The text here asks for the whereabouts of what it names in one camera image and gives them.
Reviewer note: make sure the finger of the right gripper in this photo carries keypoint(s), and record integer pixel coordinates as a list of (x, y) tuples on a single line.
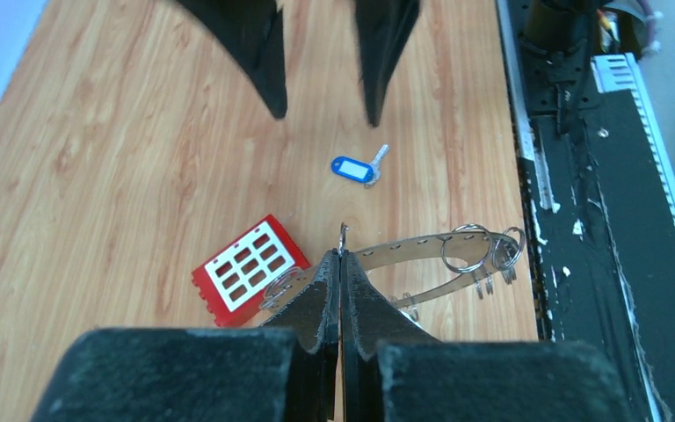
[(383, 29), (253, 34)]

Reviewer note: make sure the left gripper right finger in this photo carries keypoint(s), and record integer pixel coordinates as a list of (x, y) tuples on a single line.
[(396, 371)]

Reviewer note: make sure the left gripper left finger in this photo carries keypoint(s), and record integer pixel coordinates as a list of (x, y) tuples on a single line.
[(283, 370)]

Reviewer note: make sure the blue key tag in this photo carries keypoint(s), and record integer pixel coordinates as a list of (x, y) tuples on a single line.
[(368, 174)]

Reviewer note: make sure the grey metal keyring disc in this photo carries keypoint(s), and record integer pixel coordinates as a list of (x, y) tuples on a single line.
[(438, 265)]

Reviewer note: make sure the red window toy block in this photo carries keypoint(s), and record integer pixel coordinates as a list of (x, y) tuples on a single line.
[(234, 282)]

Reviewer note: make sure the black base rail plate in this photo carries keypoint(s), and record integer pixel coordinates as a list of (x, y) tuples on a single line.
[(599, 198)]

